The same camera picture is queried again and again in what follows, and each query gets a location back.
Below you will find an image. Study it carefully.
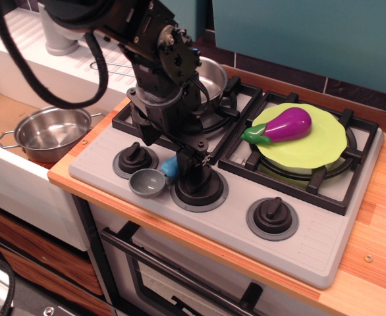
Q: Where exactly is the steel two-handled pot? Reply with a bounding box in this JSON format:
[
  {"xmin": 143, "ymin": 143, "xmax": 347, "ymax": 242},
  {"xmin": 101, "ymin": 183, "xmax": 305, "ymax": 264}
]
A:
[{"xmin": 0, "ymin": 106, "xmax": 104, "ymax": 164}]

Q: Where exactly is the grey toy stove top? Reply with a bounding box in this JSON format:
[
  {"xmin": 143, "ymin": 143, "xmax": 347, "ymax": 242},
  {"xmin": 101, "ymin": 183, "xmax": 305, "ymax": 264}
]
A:
[{"xmin": 68, "ymin": 84, "xmax": 385, "ymax": 290}]

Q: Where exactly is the blue handled grey spoon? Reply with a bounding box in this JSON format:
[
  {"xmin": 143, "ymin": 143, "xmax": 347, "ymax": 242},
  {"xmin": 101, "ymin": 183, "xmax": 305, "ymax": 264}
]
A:
[{"xmin": 128, "ymin": 156, "xmax": 179, "ymax": 199}]

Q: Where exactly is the black stove knob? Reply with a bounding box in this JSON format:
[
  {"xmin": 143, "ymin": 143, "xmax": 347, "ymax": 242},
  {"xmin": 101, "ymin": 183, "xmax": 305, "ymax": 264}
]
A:
[
  {"xmin": 246, "ymin": 197, "xmax": 299, "ymax": 242},
  {"xmin": 113, "ymin": 142, "xmax": 159, "ymax": 179},
  {"xmin": 170, "ymin": 167, "xmax": 229, "ymax": 213}
]

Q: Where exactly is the black left burner grate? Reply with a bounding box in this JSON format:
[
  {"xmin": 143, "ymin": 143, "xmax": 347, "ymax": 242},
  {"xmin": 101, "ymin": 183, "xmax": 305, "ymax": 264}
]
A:
[{"xmin": 112, "ymin": 76, "xmax": 263, "ymax": 165}]

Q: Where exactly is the purple toy eggplant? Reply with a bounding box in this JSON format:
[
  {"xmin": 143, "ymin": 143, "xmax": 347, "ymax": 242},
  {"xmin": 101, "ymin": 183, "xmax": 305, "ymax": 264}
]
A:
[{"xmin": 240, "ymin": 107, "xmax": 312, "ymax": 145}]

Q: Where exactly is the black right stove knob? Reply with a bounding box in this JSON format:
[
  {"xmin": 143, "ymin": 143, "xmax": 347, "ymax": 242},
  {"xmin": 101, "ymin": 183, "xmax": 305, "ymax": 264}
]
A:
[{"xmin": 246, "ymin": 197, "xmax": 299, "ymax": 242}]

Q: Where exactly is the lime green plate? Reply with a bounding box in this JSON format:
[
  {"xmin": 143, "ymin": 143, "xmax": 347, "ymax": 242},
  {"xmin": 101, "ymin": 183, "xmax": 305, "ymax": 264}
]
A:
[{"xmin": 252, "ymin": 103, "xmax": 348, "ymax": 169}]

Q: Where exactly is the oven door with handle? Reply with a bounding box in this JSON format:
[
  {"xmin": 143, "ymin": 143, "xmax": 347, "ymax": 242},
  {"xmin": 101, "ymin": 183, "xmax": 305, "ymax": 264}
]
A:
[{"xmin": 99, "ymin": 221, "xmax": 312, "ymax": 316}]

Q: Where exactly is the black middle stove knob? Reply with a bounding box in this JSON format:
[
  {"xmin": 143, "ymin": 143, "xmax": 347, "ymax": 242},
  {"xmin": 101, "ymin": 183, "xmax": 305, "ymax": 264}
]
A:
[{"xmin": 170, "ymin": 167, "xmax": 229, "ymax": 213}]

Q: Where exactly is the wood front drawer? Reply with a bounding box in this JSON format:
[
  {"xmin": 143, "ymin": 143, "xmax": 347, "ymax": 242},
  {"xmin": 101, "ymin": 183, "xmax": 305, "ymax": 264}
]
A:
[{"xmin": 0, "ymin": 209, "xmax": 113, "ymax": 315}]

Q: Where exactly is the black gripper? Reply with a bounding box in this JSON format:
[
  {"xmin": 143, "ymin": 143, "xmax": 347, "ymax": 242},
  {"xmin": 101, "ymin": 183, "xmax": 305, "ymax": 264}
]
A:
[{"xmin": 127, "ymin": 88, "xmax": 212, "ymax": 194}]

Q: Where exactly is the black left stove knob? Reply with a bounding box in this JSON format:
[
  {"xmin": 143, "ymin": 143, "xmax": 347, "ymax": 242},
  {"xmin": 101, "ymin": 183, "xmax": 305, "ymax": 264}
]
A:
[{"xmin": 113, "ymin": 142, "xmax": 159, "ymax": 179}]

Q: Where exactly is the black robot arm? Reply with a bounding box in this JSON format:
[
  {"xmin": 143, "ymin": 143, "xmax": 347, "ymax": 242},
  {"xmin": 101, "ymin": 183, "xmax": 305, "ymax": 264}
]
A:
[{"xmin": 43, "ymin": 1, "xmax": 211, "ymax": 194}]

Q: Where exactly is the steel saucepan with handle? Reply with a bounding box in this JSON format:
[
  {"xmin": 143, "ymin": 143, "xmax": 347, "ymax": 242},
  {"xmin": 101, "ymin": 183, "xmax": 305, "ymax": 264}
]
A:
[{"xmin": 107, "ymin": 57, "xmax": 228, "ymax": 113}]

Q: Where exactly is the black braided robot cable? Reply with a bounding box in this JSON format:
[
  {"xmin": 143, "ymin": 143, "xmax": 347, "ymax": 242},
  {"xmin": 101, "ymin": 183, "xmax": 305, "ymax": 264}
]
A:
[{"xmin": 0, "ymin": 0, "xmax": 110, "ymax": 110}]

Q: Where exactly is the grey toy faucet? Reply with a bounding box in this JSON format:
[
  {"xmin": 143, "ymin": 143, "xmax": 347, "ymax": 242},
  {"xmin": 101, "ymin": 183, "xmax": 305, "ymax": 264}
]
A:
[{"xmin": 38, "ymin": 1, "xmax": 83, "ymax": 56}]

